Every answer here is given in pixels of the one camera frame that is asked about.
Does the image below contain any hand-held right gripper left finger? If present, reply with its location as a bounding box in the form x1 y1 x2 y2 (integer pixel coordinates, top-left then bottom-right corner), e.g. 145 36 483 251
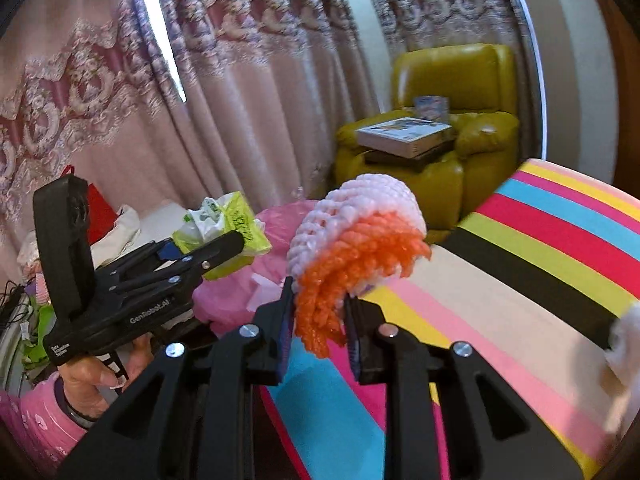
57 275 301 480

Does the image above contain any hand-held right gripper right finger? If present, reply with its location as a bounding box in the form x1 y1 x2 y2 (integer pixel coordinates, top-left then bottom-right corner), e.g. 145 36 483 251
342 295 583 480

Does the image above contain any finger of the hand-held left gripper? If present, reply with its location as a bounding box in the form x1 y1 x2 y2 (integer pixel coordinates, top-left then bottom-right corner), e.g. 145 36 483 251
97 240 182 274
112 230 246 293

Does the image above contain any green printed plastic bag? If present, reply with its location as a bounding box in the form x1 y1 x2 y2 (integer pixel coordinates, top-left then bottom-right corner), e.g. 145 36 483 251
172 191 272 281

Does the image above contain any trash bin with pink bag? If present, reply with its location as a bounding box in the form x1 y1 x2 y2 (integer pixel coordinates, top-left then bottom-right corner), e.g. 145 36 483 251
192 199 326 336

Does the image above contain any orange foam fruit net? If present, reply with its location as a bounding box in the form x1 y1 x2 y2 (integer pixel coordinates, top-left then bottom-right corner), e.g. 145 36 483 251
295 212 432 358

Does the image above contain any person's left forearm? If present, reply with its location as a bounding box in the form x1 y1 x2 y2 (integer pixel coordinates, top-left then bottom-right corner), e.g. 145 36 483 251
0 372 96 480

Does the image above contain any person's left hand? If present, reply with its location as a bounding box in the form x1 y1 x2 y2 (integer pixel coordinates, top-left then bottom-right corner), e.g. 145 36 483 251
56 332 156 423

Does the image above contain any white table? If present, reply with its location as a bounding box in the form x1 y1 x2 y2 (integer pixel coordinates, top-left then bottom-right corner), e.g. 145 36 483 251
135 200 201 241

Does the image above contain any white cloth bag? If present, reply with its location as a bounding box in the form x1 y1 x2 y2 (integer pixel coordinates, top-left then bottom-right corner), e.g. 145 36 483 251
90 205 142 266

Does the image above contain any red paper bag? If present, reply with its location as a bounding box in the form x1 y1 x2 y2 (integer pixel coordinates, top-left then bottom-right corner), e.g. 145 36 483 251
60 165 121 261

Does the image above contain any bright green cloth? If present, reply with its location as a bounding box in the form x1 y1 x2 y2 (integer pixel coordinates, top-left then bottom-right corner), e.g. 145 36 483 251
20 300 57 363

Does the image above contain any colourful striped tablecloth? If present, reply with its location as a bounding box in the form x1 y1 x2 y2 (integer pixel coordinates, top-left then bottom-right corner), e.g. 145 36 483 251
260 159 640 480

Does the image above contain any dark brown flat box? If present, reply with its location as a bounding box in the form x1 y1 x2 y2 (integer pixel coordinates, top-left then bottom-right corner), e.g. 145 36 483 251
364 140 458 165

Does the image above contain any large flat white box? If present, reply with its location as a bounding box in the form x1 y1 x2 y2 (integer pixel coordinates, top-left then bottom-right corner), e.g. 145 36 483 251
356 117 453 158

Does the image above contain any small blue picture box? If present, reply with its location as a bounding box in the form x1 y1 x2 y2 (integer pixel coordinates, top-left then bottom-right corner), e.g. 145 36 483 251
413 95 449 122

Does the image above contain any white crumpled tissue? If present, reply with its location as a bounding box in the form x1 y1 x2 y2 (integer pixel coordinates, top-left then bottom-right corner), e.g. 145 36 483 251
602 305 640 433

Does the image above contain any yellow leather armchair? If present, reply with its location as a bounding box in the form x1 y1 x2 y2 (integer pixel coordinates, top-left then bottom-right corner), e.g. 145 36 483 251
334 44 521 243

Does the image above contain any brown wooden door frame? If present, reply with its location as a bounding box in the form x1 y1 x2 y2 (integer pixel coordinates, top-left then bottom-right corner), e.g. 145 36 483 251
575 0 640 186

